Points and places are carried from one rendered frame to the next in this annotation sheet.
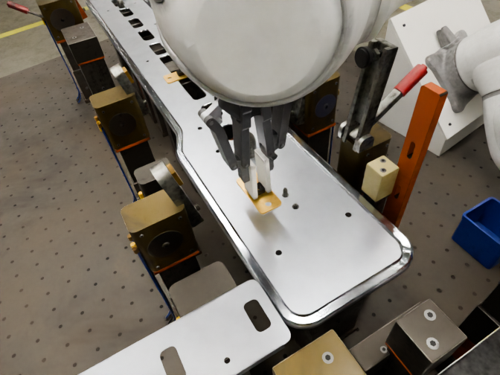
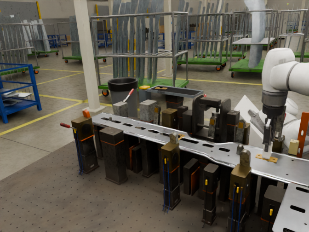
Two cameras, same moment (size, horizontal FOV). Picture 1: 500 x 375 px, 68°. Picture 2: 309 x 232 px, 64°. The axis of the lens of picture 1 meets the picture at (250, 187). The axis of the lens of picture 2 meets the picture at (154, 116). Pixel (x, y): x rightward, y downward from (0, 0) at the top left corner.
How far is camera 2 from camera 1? 88 cm
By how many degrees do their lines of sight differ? 36
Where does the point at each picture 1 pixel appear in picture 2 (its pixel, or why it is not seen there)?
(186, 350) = (296, 204)
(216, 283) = (277, 190)
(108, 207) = (150, 214)
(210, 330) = (295, 197)
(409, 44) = (243, 116)
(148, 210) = (240, 171)
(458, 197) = not seen: hidden behind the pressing
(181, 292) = (269, 196)
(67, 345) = not seen: outside the picture
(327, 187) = (277, 155)
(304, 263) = (297, 174)
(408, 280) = not seen: hidden behind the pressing
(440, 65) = (256, 122)
